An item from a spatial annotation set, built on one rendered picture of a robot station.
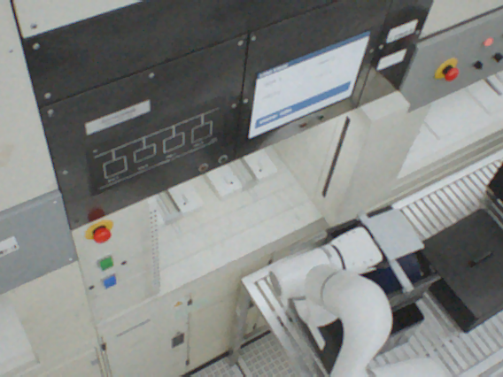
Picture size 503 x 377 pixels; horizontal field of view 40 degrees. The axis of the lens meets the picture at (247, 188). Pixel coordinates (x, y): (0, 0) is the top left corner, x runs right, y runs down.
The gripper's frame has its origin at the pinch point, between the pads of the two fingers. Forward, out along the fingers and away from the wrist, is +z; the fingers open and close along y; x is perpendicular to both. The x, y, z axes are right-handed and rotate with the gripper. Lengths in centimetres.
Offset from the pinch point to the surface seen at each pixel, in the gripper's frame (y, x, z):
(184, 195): -51, -34, -33
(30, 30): -22, 72, -69
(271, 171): -50, -35, -4
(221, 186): -50, -35, -21
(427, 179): -34, -49, 51
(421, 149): -40, -38, 49
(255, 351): -25, -125, -12
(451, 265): 0, -39, 34
